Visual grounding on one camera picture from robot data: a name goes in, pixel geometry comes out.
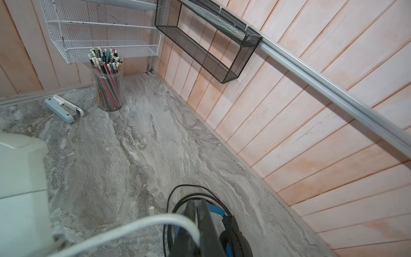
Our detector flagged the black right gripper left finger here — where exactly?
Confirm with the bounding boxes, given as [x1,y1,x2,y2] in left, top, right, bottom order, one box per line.
[170,200,197,257]

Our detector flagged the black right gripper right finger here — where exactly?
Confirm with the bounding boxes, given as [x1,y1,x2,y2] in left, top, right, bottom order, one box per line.
[198,200,226,257]

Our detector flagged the black blue headphones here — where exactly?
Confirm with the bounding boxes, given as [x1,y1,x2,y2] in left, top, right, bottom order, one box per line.
[167,199,253,257]

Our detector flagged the black headphone cable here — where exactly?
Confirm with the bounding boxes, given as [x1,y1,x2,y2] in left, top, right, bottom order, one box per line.
[162,184,232,257]

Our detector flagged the white headphone cable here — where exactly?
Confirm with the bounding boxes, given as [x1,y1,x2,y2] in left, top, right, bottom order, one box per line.
[48,213,201,257]

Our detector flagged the white headphones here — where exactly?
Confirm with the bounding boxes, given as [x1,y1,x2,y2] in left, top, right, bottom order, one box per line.
[1,132,65,257]

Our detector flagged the light blue stapler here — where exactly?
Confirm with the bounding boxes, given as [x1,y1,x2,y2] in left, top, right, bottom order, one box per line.
[45,95,85,124]

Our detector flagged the clear pencil jar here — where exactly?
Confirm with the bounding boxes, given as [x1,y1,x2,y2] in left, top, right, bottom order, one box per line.
[88,48,125,112]

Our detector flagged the aluminium wall rail back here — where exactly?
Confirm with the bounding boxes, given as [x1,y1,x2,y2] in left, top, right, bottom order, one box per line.
[211,0,411,160]

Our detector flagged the black mesh wall basket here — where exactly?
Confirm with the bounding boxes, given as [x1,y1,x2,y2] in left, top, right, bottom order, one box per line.
[155,1,262,84]

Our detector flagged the white mesh wall shelf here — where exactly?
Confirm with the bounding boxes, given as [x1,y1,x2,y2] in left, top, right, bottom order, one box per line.
[40,1,161,64]

